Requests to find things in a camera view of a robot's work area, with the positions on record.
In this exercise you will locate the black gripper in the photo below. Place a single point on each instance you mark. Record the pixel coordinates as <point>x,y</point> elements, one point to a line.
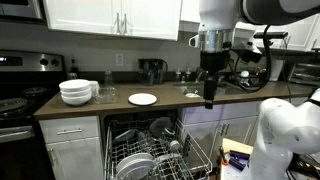
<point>215,61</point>

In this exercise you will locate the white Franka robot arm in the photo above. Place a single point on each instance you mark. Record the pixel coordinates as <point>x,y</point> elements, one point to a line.
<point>283,133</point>

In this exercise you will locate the kitchen sink basin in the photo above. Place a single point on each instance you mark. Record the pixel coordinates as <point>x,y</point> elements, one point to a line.
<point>193,88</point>

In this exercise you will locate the white sink cloth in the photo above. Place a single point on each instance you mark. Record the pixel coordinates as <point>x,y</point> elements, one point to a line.
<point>192,95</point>

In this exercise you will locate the chrome faucet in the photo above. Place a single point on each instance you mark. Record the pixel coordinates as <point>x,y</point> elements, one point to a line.
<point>200,75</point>

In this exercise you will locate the small soap bottle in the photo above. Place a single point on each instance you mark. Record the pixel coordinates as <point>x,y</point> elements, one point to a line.
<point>178,76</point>
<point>188,75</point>

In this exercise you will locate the black dish drying rack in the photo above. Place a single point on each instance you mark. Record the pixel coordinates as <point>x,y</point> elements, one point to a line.
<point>245,78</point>

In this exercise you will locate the white sink base cabinet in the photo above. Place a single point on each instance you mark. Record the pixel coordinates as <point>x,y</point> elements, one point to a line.
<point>233,123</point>

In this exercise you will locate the grey cup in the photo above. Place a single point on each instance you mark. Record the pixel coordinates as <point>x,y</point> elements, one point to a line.
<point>169,132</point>

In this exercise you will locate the wooden board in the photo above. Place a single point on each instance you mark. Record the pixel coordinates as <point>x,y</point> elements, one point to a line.
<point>235,146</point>

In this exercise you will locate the dark bowl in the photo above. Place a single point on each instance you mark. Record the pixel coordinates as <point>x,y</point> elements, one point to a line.
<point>160,126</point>

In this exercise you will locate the black coffee maker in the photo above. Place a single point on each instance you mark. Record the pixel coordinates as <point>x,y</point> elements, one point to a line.
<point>151,71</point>

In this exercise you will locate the orange and black tool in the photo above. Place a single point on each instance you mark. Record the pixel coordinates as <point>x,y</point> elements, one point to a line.
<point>223,156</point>

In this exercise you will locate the clear drinking glass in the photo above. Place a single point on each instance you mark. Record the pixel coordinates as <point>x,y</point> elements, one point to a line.
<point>144,136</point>

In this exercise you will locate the silver toaster oven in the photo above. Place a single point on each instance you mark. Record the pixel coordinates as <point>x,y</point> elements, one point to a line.
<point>305,74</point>

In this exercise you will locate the clear glass bottle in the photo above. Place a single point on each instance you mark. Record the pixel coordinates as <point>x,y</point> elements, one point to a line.
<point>108,81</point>

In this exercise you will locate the clear glass container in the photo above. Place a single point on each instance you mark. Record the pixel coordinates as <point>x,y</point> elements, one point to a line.
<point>106,96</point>

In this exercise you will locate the white mug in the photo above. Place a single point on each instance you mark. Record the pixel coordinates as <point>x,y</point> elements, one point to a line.
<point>95,88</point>

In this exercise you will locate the white ceramic bowl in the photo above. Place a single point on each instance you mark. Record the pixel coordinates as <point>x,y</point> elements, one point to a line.
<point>74,84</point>
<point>76,93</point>
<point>76,100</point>

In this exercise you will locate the dark glass bottle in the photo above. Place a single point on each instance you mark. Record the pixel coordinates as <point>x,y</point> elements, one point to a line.
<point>74,68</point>

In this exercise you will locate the white base cabinet drawer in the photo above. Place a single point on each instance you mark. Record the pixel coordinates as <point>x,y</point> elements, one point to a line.
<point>66,125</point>

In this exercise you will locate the white base cabinet door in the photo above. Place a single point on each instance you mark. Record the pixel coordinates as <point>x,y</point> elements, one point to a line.
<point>78,160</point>

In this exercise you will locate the stainless steel stove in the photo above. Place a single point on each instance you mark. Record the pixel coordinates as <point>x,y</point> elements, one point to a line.
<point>20,110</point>

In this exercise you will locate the stainless steel microwave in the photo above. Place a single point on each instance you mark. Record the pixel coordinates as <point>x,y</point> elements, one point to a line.
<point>20,10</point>

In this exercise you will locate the white wall cabinet over sink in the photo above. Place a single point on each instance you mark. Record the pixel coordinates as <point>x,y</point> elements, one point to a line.
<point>190,11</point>

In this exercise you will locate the black camera on stand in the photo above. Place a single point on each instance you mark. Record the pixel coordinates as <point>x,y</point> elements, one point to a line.
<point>270,34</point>

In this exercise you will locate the white wall outlet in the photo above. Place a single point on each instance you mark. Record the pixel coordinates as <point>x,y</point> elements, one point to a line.
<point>119,59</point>

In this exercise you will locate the white double-door wall cabinet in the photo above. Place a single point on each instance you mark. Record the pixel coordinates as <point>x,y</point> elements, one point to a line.
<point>83,15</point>

